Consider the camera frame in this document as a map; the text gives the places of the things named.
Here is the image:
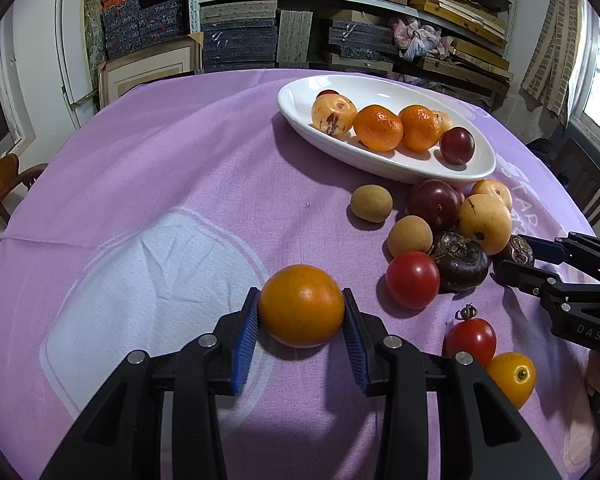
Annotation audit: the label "stack of dark ribboned boxes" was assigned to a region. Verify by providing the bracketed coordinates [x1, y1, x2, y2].
[327, 19, 403, 63]

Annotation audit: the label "metal shelving rack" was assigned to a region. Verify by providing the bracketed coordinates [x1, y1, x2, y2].
[187, 0, 521, 106]

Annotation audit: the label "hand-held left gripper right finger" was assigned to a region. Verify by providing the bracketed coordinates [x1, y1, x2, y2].
[341, 287, 563, 480]

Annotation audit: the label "white leaning panels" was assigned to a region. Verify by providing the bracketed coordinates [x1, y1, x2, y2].
[55, 0, 103, 121]

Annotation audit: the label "crumpled pink cloth bundle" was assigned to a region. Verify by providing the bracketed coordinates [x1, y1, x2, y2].
[387, 16, 451, 61]

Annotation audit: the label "beige framed picture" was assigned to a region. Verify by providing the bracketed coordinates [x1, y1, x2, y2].
[98, 32, 204, 111]

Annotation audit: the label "brick patterned curtain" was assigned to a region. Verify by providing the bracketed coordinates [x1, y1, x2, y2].
[520, 0, 588, 126]

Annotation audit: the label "large dark red plum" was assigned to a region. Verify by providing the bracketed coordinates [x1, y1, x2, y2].
[405, 179, 465, 233]

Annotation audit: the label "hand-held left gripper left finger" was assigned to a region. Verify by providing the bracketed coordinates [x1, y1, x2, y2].
[40, 287, 261, 480]

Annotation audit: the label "large yellow pepino melon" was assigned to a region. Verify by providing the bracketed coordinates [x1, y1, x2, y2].
[458, 194, 512, 256]

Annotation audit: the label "stack of dark blue boxes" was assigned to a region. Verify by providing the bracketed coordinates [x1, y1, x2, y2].
[201, 19, 279, 72]

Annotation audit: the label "stack of blue patterned boxes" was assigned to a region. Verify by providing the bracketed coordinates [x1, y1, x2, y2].
[101, 0, 187, 61]

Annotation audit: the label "purple striped pepino melon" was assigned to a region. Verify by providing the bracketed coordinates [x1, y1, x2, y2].
[311, 94, 357, 138]

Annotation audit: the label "orange yellow tomato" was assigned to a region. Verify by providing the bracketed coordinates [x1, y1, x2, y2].
[258, 264, 346, 349]
[485, 352, 537, 410]

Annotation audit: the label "small orange mandarin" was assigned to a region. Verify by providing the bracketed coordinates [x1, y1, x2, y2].
[399, 104, 443, 152]

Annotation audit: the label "white oval plate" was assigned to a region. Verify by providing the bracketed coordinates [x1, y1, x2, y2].
[277, 75, 497, 185]

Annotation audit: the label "stack of wooden frames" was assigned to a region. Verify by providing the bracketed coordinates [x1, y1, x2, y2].
[410, 0, 513, 91]

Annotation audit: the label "stack of grey flat boxes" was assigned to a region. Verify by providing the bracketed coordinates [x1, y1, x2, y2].
[200, 1, 279, 23]

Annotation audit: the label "red cherry tomato with stem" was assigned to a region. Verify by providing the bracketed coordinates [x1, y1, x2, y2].
[442, 304, 497, 368]

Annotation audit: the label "dark wooden chair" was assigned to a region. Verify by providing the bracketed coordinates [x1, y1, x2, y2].
[550, 137, 600, 241]

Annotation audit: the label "small dark red plum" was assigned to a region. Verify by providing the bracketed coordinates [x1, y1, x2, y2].
[439, 127, 476, 166]

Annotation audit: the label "small dark water chestnut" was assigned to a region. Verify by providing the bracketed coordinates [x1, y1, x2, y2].
[497, 234, 536, 268]

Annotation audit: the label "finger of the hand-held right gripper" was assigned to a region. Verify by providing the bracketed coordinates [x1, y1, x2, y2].
[492, 259, 566, 306]
[517, 232, 600, 271]

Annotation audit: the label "upright grey boxes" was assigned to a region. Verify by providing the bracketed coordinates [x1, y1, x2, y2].
[277, 9, 313, 63]

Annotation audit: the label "green marbled panel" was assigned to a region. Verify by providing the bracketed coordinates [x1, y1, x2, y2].
[82, 0, 108, 76]

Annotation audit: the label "white framed dark window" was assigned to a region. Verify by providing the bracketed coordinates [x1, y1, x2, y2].
[0, 10, 26, 171]

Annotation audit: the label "large dark water chestnut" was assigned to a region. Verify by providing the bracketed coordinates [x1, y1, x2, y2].
[427, 231, 491, 293]

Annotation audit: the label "purple printed tablecloth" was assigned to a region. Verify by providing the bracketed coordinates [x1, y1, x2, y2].
[0, 69, 600, 480]

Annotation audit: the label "tan longan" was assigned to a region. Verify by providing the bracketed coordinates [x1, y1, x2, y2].
[387, 215, 434, 259]
[350, 185, 394, 223]

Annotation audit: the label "large orange mandarin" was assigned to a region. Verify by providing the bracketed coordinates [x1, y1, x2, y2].
[353, 105, 405, 153]

